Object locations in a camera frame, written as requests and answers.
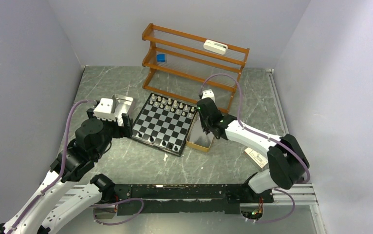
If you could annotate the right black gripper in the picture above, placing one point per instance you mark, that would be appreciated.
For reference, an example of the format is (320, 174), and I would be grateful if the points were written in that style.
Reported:
(202, 122)

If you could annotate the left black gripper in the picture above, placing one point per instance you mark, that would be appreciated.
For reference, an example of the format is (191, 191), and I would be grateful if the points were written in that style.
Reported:
(125, 130)

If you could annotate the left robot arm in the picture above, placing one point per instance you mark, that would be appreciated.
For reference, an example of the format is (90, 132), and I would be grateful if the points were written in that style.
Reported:
(41, 215)

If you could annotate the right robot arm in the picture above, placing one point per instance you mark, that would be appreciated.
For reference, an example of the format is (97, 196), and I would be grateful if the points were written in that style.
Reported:
(286, 161)

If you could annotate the silver tin box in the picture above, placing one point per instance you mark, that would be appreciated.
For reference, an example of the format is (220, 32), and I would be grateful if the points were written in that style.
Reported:
(123, 105)

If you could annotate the black and white chessboard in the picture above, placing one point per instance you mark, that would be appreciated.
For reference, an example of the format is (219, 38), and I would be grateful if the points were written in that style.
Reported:
(166, 119)

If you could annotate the white labelled card box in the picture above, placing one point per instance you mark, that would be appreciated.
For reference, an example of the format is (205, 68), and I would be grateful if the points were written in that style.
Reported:
(260, 161)

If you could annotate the orange wooden shelf rack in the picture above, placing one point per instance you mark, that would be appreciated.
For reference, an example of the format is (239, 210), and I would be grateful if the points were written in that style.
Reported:
(186, 58)

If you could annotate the blue cube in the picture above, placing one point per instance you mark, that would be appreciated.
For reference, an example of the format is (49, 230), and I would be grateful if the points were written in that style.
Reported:
(161, 58)

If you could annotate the white rectangular device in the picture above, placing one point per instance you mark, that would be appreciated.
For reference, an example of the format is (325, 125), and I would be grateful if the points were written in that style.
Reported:
(215, 47)

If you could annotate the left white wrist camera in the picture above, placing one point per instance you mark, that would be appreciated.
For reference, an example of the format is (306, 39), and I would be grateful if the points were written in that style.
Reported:
(105, 109)

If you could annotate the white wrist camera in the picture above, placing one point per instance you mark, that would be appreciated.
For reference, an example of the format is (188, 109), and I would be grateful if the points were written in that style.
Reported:
(105, 109)
(208, 94)

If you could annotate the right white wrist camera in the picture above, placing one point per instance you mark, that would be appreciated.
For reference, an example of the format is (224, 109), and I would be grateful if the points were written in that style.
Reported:
(208, 94)

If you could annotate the black base frame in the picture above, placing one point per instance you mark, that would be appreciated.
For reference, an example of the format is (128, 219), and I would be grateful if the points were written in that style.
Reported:
(181, 198)

